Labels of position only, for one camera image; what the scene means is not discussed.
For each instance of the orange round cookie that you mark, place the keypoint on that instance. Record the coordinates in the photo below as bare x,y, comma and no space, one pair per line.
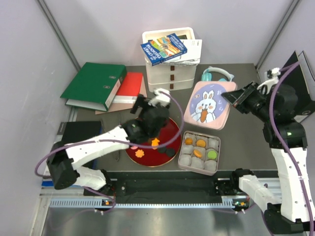
201,143

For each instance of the teal cat-ear headphones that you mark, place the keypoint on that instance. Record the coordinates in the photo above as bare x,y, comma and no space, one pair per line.
207,74

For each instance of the yellow round biscuit cookie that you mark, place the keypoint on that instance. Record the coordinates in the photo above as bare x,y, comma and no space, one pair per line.
188,141

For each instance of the red folder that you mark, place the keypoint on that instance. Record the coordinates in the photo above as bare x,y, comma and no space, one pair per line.
129,89

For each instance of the green round cookie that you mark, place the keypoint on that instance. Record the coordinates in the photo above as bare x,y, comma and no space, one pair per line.
212,154

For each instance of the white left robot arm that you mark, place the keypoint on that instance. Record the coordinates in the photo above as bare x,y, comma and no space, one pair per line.
67,165

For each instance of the silver tin lid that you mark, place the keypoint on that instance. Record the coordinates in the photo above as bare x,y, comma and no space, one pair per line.
206,107

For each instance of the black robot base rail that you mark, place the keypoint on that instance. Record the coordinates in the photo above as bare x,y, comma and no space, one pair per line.
169,187

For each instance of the green ring binder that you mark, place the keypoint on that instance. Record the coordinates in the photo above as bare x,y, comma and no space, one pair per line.
95,86

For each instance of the blue picture book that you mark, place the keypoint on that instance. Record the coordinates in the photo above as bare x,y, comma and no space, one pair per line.
163,49

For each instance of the orange flower cookie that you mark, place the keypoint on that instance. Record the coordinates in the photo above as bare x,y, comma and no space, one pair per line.
139,153

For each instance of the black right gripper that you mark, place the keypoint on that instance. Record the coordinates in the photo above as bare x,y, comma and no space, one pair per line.
237,98

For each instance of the yellow round sandwich cookie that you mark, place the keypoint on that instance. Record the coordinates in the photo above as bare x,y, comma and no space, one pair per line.
197,153

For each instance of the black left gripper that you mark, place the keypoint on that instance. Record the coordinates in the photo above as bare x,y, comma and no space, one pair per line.
141,102

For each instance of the orange fish cookie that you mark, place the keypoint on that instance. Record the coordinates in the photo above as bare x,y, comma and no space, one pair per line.
155,143

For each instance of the red round lacquer tray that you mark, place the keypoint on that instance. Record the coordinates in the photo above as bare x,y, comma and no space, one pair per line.
152,157

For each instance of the brown cardboard folder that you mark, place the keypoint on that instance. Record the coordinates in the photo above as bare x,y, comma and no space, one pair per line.
124,106

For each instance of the black notebook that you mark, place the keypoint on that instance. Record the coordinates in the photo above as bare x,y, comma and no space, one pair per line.
77,131

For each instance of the white stacked storage box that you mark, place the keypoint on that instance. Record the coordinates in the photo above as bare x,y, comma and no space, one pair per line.
170,77

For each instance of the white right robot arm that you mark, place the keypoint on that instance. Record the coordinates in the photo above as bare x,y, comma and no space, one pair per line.
294,211

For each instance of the blue folder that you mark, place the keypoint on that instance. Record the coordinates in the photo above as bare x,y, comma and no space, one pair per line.
47,183

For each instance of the pink cookie tin box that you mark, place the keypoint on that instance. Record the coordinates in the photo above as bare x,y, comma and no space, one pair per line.
188,161

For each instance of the black ring binder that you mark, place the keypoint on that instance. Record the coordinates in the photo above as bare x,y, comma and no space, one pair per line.
303,81

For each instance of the white booklet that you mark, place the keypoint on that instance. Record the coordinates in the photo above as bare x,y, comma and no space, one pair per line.
193,55

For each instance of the black sandwich cookie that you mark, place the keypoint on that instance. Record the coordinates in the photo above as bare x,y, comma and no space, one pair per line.
162,149
170,152

